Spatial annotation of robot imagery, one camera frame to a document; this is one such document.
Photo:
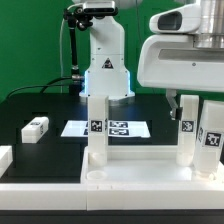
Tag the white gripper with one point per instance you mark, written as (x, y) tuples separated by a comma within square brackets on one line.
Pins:
[(185, 52)]

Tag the white desk top tray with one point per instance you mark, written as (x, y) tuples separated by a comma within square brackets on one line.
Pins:
[(143, 164)]

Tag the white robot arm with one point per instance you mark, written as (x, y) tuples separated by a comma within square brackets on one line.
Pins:
[(106, 74)]

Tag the fiducial marker sheet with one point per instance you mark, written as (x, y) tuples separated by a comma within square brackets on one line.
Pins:
[(126, 129)]

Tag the white left fence block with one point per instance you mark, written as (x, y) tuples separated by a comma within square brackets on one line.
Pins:
[(6, 158)]

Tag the white front fence rail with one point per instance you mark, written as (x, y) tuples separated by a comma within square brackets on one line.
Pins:
[(111, 196)]

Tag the black camera on stand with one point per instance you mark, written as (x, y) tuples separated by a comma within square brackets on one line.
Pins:
[(79, 16)]

